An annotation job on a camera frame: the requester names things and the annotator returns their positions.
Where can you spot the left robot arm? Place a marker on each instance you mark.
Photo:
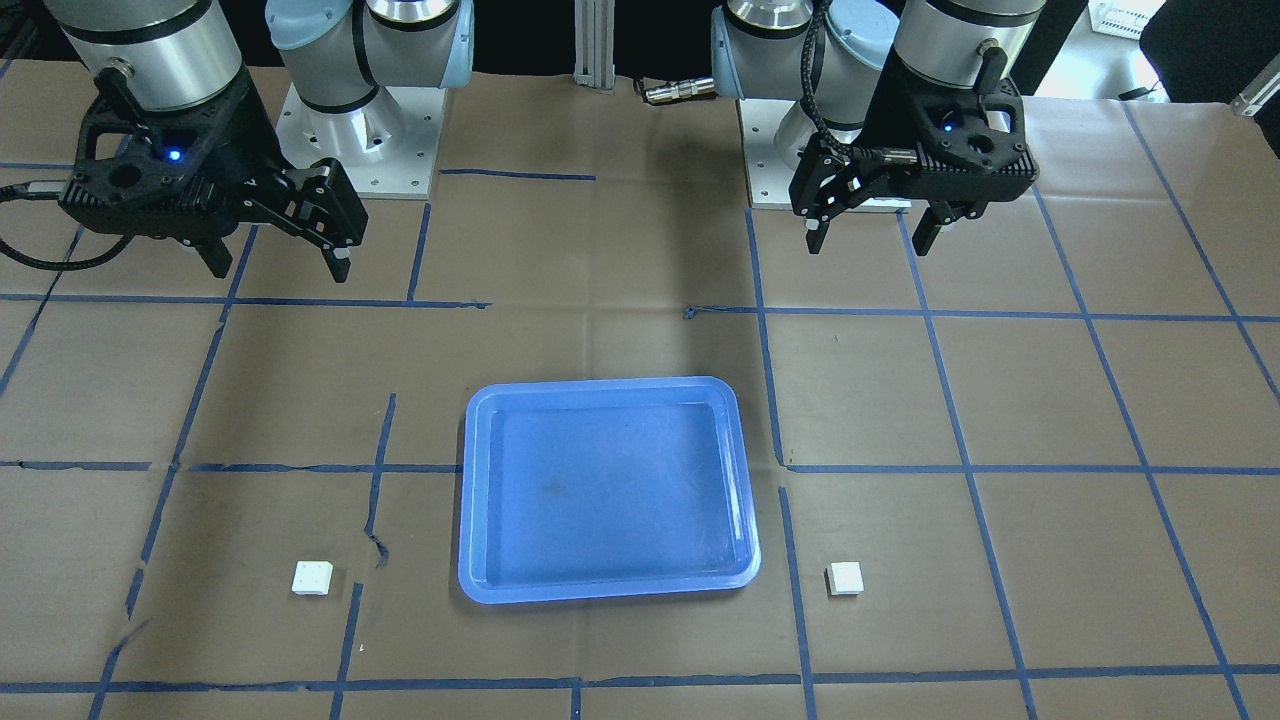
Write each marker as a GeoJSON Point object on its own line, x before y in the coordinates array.
{"type": "Point", "coordinates": [827, 55]}

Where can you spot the aluminium frame post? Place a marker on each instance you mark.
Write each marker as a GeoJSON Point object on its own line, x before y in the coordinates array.
{"type": "Point", "coordinates": [594, 22]}

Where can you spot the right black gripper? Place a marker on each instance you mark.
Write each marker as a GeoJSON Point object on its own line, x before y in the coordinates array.
{"type": "Point", "coordinates": [243, 140]}

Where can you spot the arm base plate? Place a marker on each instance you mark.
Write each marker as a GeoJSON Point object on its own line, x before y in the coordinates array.
{"type": "Point", "coordinates": [388, 147]}
{"type": "Point", "coordinates": [773, 135]}

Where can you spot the silver cable connector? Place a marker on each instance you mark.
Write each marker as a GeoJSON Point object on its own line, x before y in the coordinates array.
{"type": "Point", "coordinates": [669, 93]}

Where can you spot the blue plastic tray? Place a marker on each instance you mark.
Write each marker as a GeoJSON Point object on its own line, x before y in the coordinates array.
{"type": "Point", "coordinates": [580, 490]}

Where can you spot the white block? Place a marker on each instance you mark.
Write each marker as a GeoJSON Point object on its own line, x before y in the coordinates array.
{"type": "Point", "coordinates": [845, 579]}
{"type": "Point", "coordinates": [312, 578]}

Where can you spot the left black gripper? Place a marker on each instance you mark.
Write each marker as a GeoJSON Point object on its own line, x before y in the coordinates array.
{"type": "Point", "coordinates": [886, 125]}

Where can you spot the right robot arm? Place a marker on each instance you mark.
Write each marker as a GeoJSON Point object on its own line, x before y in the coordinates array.
{"type": "Point", "coordinates": [337, 53]}

